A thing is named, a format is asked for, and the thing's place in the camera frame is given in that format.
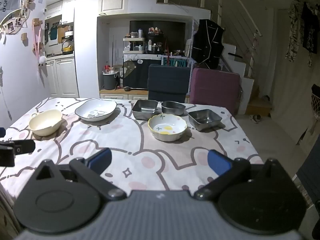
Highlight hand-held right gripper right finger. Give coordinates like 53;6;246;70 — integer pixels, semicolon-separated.
194;149;293;201

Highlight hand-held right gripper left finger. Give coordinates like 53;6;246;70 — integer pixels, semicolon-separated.
35;147;127;201

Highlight cream bowl with handles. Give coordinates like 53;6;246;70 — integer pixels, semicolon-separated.
29;109;63;137

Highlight white plate with dark rim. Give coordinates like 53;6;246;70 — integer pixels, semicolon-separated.
75;99;117;122

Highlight floral bowl with yellow rim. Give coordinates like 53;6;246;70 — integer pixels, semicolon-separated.
148;113;188;141

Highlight square steel bowl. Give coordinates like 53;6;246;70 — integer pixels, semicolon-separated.
188;109;223;132
132;99;158;120

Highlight bear printed tablecloth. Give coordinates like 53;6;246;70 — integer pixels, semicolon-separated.
0;97;263;205

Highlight wooden bench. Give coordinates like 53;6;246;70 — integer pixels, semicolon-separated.
99;87;190;101

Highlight round steel bowl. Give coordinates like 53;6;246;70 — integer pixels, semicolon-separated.
161;101;186;116

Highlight maroon chair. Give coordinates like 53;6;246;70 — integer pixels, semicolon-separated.
190;67;241;115

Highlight grey bucket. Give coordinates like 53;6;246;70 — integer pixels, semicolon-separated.
102;71;119;90

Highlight white kitchen cabinet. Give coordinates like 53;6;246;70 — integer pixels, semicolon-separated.
45;57;79;98

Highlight dark blue chair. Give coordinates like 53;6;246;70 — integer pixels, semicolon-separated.
296;135;320;205
148;64;191;103

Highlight black printed curtain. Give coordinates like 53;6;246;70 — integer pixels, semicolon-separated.
123;58;163;90

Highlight pink ribbon toy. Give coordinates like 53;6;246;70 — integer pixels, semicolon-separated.
31;19;48;67

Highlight teal sign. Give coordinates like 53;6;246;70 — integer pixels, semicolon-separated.
162;57;188;68

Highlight staircase with railing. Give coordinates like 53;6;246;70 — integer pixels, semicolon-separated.
220;0;273;117

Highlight white net basket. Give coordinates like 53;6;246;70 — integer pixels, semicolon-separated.
310;84;320;133

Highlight white storage rack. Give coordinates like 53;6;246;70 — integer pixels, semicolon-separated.
122;37;147;54

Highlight black vest with white trim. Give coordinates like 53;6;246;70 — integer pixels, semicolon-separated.
191;19;224;69

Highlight white floral hanging cloth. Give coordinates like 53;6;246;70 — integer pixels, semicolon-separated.
285;0;316;68

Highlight black hanging garment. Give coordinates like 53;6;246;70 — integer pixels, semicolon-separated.
301;1;320;54

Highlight wall photo decoration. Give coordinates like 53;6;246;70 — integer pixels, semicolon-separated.
0;0;35;34

